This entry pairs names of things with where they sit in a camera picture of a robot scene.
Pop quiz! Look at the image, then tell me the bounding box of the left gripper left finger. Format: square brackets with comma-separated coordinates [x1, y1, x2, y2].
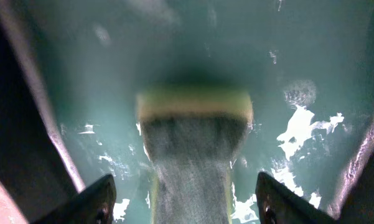
[34, 174, 116, 224]

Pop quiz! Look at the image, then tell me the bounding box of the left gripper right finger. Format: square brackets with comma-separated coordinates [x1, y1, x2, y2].
[256, 172, 336, 224]

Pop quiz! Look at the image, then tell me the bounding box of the green yellow sponge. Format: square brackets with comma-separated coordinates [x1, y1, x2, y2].
[136, 86, 253, 223]

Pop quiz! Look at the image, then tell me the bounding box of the red plastic tray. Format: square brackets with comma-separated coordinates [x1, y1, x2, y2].
[0, 183, 28, 224]

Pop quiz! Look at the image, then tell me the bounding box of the dark green water tray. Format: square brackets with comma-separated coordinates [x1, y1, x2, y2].
[0, 1, 374, 223]

